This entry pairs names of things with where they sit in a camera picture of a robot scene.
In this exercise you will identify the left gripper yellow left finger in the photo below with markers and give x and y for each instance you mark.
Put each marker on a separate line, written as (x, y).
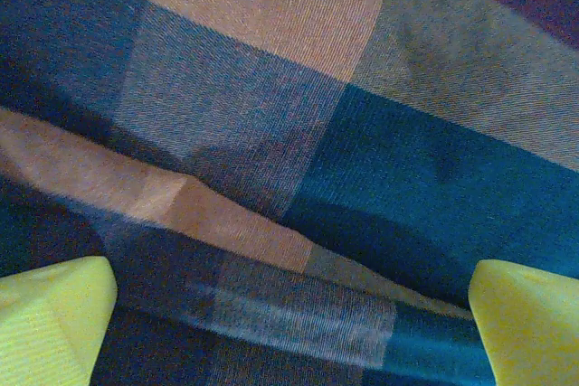
(45, 327)

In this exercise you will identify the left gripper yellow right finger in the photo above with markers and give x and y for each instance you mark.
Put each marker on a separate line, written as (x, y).
(529, 327)

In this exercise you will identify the multicolour plaid long sleeve shirt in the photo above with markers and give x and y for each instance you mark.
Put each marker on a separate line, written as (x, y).
(289, 133)

